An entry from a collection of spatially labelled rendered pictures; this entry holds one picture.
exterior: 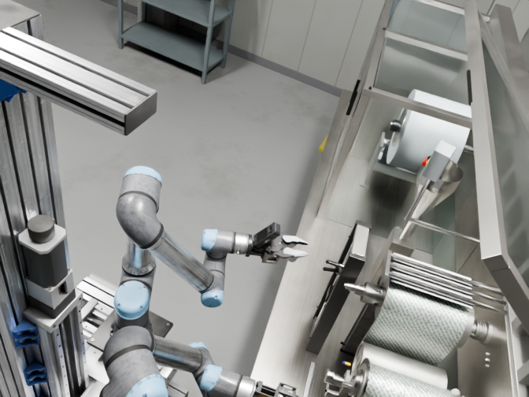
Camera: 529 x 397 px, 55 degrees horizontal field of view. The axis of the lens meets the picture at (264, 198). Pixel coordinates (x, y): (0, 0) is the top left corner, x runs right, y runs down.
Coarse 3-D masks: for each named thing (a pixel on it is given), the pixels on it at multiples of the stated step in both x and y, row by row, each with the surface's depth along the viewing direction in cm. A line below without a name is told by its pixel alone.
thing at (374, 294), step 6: (366, 282) 153; (366, 288) 150; (372, 288) 150; (378, 288) 151; (384, 288) 151; (366, 294) 150; (372, 294) 150; (378, 294) 150; (384, 294) 150; (366, 300) 151; (372, 300) 150; (378, 300) 150; (378, 306) 151
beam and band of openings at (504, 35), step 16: (496, 16) 261; (496, 32) 250; (512, 32) 244; (512, 48) 230; (512, 64) 217; (528, 80) 208; (528, 96) 197; (512, 320) 140; (512, 336) 136; (528, 336) 136; (512, 352) 132; (528, 352) 133; (512, 368) 130; (528, 368) 123; (528, 384) 125
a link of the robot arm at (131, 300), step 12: (120, 288) 171; (132, 288) 172; (144, 288) 173; (120, 300) 169; (132, 300) 170; (144, 300) 170; (120, 312) 169; (132, 312) 168; (144, 312) 172; (120, 324) 173; (132, 324) 172; (144, 324) 177
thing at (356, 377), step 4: (356, 372) 140; (360, 372) 139; (352, 376) 143; (356, 376) 138; (360, 376) 138; (352, 380) 141; (356, 380) 137; (360, 380) 137; (356, 384) 137; (360, 384) 137; (352, 388) 138; (356, 388) 137; (348, 392) 141; (352, 392) 137; (356, 392) 137; (356, 396) 138
